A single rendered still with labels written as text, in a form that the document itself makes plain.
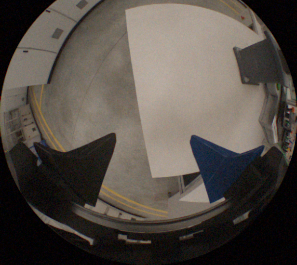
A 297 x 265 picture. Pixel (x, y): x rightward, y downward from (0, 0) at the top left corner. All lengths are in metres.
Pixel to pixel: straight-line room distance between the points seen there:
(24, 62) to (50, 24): 0.83
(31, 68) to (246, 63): 2.75
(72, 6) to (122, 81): 2.16
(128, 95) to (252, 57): 1.18
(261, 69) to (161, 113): 0.36
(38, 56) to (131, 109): 2.30
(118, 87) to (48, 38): 2.01
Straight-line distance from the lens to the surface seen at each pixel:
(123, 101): 1.22
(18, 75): 2.54
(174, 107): 0.27
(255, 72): 0.37
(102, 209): 3.68
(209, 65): 0.32
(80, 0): 2.62
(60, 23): 2.48
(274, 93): 0.57
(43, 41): 2.44
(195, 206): 1.50
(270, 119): 0.54
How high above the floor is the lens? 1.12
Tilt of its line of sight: 75 degrees down
